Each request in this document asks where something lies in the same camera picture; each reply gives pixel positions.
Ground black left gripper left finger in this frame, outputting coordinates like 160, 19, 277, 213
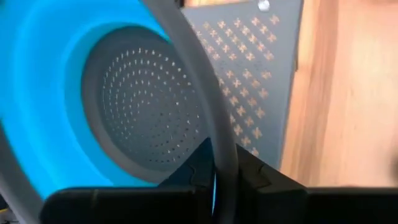
39, 138, 216, 224

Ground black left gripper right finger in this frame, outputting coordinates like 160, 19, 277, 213
235, 144, 398, 224

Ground blue collapsible colander grey rim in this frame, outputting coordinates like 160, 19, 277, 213
0, 0, 240, 224

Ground grey perforated metal shelf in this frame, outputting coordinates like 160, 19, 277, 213
180, 0, 304, 172

